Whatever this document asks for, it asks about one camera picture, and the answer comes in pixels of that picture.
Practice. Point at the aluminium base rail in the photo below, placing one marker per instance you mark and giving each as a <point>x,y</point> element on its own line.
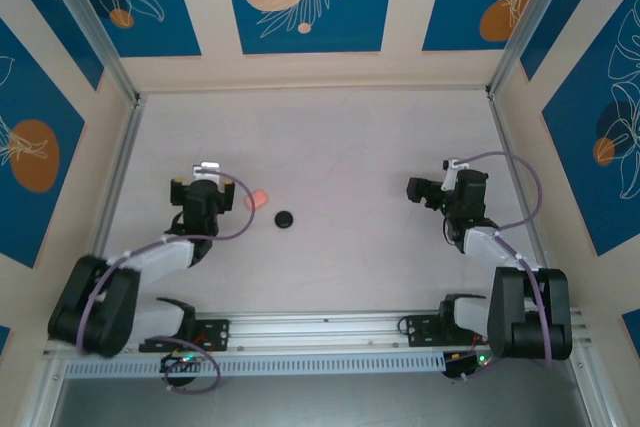
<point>320,329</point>

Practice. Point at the blue poster dotted beige egg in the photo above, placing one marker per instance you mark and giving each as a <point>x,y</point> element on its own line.
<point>632,327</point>

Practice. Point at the blue poster beige circle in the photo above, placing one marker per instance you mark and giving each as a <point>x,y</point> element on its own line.
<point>350,22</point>

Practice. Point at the control board with LEDs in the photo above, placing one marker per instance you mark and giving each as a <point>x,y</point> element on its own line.
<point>182,361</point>
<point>470,364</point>

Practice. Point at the pink earbud charging case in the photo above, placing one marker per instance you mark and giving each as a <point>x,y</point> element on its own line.
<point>256,200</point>

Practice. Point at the blue poster orange circle leaf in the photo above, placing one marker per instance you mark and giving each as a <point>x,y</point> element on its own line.
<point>30,97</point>

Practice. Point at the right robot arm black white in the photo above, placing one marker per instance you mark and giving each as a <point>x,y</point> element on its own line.
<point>530,317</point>

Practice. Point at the aluminium frame profile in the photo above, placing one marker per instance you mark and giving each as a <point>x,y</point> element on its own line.
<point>592,392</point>
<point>45,397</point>

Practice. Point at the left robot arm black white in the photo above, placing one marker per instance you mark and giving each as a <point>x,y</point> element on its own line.
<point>95,307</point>

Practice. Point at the blue poster fern orange circle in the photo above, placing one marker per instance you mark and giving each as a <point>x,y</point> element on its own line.
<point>450,7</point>

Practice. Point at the black round disc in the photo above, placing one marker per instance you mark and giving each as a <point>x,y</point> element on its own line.
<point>284,219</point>

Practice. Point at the aluminium corner post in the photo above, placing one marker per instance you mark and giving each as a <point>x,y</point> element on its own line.
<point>530,17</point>
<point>90,27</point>

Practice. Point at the blue poster white flower print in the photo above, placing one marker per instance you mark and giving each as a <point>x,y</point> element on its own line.
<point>160,7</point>
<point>575,147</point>

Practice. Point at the aluminium side rail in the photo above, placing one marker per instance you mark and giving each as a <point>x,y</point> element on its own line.
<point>510,157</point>
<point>122,162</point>

